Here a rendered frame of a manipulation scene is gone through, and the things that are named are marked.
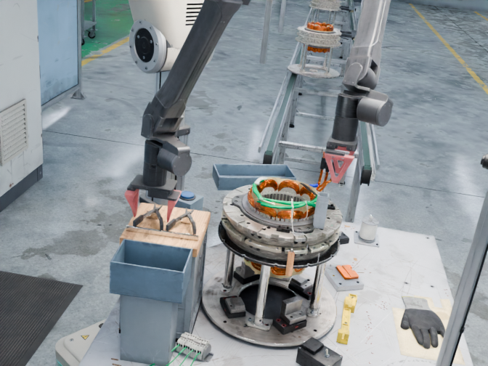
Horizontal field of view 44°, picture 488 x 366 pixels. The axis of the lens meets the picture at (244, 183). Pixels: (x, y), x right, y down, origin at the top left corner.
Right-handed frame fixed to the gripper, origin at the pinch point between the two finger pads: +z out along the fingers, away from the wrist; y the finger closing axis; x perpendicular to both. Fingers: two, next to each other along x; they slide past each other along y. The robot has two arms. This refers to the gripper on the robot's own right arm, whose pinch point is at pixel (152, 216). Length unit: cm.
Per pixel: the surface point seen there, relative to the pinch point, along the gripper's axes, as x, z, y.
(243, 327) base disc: 0.3, 28.9, 26.6
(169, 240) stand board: -5.7, 3.0, 5.9
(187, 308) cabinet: -6.9, 20.7, 12.1
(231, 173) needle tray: 48, 5, 15
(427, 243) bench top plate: 67, 28, 88
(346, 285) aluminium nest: 29, 28, 56
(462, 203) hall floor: 291, 98, 173
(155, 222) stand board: 2.3, 2.9, 0.6
